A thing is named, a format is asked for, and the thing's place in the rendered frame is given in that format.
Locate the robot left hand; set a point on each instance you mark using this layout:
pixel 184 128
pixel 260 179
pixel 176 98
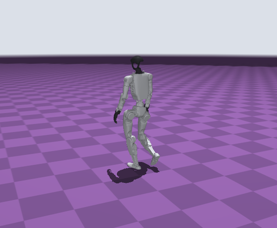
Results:
pixel 115 115

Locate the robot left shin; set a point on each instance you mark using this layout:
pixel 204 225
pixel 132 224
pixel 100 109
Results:
pixel 132 148

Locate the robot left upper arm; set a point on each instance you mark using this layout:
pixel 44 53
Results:
pixel 127 81

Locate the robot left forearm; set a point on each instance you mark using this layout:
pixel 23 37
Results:
pixel 121 103

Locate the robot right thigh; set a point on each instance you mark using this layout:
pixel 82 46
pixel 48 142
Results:
pixel 142 122

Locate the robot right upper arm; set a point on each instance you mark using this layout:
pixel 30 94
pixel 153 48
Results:
pixel 150 83

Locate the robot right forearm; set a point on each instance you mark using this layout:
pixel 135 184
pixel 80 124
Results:
pixel 147 101

